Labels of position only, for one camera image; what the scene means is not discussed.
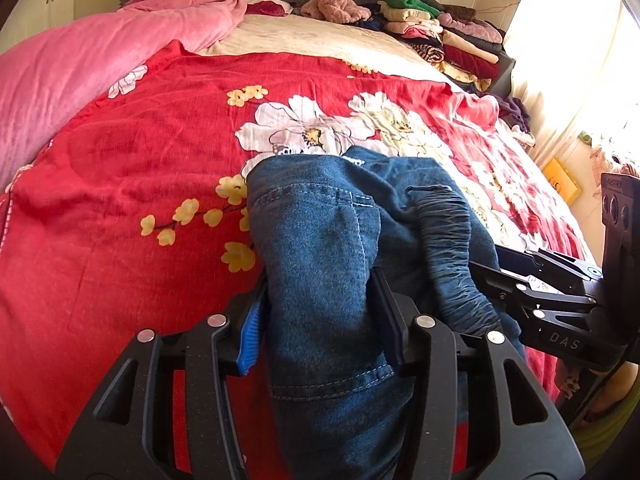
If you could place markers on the purple cloth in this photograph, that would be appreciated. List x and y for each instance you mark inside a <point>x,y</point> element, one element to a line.
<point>515,112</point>

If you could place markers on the beige bed sheet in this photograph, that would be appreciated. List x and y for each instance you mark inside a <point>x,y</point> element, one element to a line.
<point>320,40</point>

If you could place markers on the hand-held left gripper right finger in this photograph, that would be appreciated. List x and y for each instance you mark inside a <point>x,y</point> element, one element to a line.
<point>387,320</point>

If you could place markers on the pink quilt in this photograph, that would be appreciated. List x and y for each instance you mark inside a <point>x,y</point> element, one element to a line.
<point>60,70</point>

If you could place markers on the dark red cloth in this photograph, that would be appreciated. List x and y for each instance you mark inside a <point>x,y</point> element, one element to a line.
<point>270,8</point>

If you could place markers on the white wardrobe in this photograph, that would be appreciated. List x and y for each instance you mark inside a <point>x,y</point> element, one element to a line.
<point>45,0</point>

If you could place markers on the blue denim jeans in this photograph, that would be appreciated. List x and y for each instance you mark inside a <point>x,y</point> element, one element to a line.
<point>325,260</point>

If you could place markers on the red floral blanket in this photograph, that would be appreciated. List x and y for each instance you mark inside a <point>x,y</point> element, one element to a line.
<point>125,160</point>

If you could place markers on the person's right forearm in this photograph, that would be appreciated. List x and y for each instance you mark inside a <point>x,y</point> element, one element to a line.
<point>615,425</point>

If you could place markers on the stack of folded clothes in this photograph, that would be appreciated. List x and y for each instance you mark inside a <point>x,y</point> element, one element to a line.
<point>450,45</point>

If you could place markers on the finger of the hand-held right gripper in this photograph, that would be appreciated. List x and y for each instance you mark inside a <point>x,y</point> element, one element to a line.
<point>550,260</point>
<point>520,292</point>

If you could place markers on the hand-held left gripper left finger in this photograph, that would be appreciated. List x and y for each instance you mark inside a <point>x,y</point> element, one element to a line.
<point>252,335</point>

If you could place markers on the pink fluffy garment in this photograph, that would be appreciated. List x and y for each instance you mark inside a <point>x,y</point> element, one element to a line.
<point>335,7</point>

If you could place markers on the yellow box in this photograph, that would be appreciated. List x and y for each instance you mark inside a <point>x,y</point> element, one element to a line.
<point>562,180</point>

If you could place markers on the white curtain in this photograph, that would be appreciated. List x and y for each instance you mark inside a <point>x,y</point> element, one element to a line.
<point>575,60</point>

